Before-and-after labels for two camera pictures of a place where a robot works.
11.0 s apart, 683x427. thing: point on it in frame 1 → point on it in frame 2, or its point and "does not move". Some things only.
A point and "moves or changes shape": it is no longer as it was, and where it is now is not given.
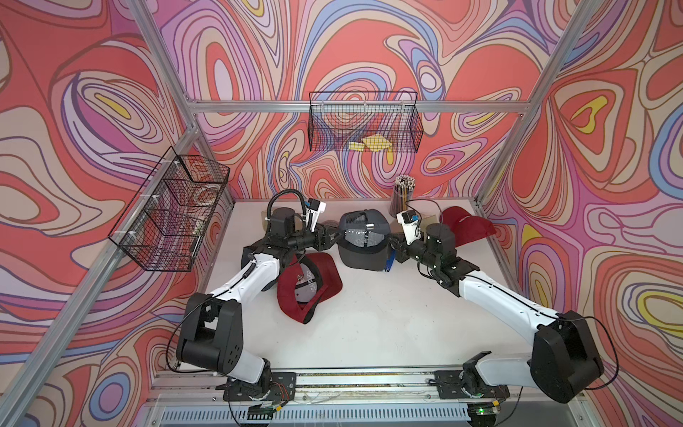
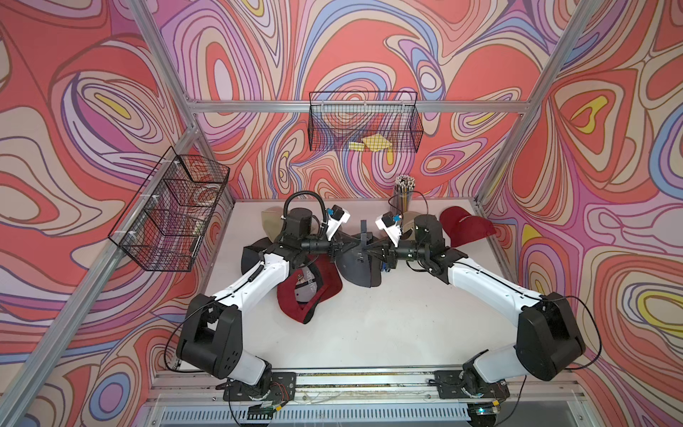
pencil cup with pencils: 403,192 does not move
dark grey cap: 363,239 moves or changes shape
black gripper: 314,209 → 336,217
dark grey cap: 266,245 does not move
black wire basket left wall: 164,228 does not move
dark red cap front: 304,281 does not move
